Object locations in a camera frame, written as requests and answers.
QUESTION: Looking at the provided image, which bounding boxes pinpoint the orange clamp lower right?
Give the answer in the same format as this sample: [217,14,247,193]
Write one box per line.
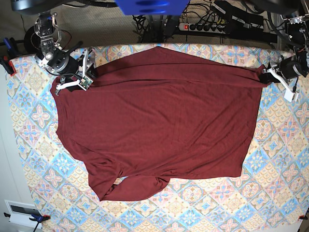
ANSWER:
[298,215,308,220]

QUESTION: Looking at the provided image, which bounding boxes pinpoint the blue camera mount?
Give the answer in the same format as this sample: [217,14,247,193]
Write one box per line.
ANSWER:
[115,0,190,15]

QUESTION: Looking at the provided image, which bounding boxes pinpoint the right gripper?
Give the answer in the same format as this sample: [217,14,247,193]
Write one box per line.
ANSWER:
[35,41,97,91]

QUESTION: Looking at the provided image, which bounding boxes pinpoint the blue clamp lower left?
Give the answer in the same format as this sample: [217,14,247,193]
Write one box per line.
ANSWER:
[3,213,51,231]

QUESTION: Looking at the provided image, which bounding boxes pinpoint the dark red t-shirt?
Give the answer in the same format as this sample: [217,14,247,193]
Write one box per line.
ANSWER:
[50,46,265,201]

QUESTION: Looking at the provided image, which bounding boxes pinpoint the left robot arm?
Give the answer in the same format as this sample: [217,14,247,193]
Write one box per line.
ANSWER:
[259,13,309,85]

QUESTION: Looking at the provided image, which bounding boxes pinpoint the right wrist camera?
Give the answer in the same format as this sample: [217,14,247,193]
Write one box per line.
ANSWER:
[78,76,93,91]

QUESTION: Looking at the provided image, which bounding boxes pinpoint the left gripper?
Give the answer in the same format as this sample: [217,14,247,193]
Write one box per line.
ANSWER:
[259,56,302,92]

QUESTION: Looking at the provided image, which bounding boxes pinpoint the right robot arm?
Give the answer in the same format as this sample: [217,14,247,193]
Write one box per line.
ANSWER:
[34,11,97,95]

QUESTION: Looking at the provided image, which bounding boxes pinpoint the patterned tile tablecloth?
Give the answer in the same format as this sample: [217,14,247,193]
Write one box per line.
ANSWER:
[4,56,309,232]

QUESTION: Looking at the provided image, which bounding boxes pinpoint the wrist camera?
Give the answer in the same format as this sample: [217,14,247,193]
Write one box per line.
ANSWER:
[284,89,299,102]
[78,76,93,91]

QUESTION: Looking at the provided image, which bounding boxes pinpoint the white wall vent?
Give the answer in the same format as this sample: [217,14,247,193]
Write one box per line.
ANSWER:
[4,200,40,229]

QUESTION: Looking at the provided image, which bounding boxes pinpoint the black round stool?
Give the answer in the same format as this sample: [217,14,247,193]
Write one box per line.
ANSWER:
[24,26,41,54]

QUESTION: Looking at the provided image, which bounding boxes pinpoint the white power strip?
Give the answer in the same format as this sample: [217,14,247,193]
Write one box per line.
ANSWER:
[178,23,225,33]

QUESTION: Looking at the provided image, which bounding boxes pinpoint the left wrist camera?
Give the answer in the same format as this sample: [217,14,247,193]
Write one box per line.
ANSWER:
[284,89,299,102]

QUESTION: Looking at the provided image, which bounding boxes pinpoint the black orange clamp left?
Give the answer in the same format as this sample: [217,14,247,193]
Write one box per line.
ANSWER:
[0,56,16,76]

